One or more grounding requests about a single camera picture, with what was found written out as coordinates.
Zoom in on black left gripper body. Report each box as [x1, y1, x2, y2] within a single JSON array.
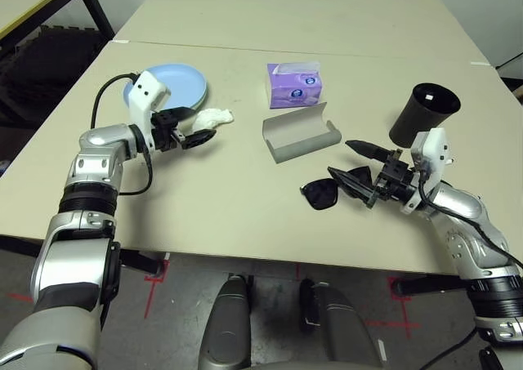
[[150, 109, 188, 154]]

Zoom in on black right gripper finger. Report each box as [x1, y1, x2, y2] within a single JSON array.
[[344, 138, 396, 163], [326, 165, 379, 211]]

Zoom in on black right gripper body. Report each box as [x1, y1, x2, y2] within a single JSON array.
[[369, 149, 421, 203]]

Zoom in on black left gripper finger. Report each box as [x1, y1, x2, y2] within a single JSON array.
[[181, 128, 217, 150], [168, 105, 198, 122]]

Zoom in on white tissue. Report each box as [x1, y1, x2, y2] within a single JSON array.
[[191, 107, 235, 131]]

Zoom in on blue plastic plate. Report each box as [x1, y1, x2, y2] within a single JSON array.
[[122, 62, 208, 109]]

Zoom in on black sunglasses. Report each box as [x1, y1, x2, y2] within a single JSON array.
[[300, 165, 375, 212]]

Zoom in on grey glasses case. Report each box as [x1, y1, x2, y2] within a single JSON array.
[[261, 101, 342, 165]]

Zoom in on green plastic plate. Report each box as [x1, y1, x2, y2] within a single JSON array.
[[179, 79, 210, 112]]

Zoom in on black plastic cup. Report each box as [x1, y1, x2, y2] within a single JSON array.
[[388, 82, 462, 147]]

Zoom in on purple tissue box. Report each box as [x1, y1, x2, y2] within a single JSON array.
[[266, 61, 321, 109]]

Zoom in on red floor tape cross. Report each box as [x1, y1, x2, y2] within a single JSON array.
[[143, 259, 171, 320], [365, 275, 422, 338]]

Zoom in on grey robot right leg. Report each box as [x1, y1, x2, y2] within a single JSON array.
[[297, 278, 385, 370]]

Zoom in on grey robot leg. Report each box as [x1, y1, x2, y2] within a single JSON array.
[[198, 274, 251, 370], [297, 278, 385, 370]]

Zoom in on black foam mats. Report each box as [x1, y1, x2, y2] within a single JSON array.
[[0, 25, 107, 126]]

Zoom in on thin black rod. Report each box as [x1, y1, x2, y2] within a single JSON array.
[[496, 51, 523, 71]]

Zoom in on grey robot left leg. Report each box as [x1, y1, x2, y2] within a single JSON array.
[[198, 274, 251, 370]]

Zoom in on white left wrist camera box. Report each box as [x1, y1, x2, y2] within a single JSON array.
[[122, 70, 172, 153]]

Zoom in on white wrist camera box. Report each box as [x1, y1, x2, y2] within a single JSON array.
[[399, 127, 454, 216], [122, 70, 172, 153]]

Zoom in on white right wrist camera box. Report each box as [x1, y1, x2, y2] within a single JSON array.
[[399, 127, 454, 216]]

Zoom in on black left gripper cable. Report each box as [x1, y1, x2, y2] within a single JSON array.
[[117, 147, 154, 198]]

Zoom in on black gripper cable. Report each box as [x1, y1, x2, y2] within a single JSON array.
[[420, 327, 479, 370], [117, 147, 154, 198]]

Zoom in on black left camera cable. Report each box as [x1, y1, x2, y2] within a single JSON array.
[[90, 72, 138, 129]]

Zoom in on black camera cable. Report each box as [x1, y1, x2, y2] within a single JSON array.
[[90, 72, 138, 129], [416, 169, 523, 271]]

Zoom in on black right camera cable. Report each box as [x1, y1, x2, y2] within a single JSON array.
[[416, 169, 523, 271]]

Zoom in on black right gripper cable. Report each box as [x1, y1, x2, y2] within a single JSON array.
[[420, 327, 479, 370]]

